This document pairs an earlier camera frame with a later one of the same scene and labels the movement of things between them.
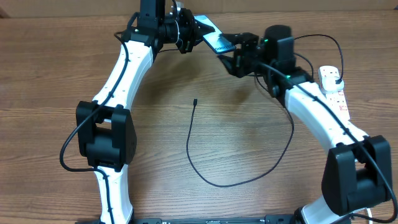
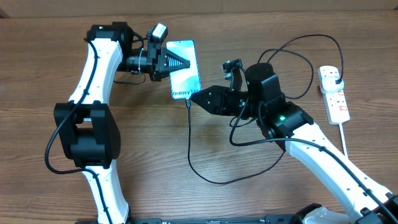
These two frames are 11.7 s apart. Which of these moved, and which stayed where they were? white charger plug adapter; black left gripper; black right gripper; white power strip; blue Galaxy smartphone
Moved: black right gripper; black left gripper; blue Galaxy smartphone
Stayed: white power strip; white charger plug adapter
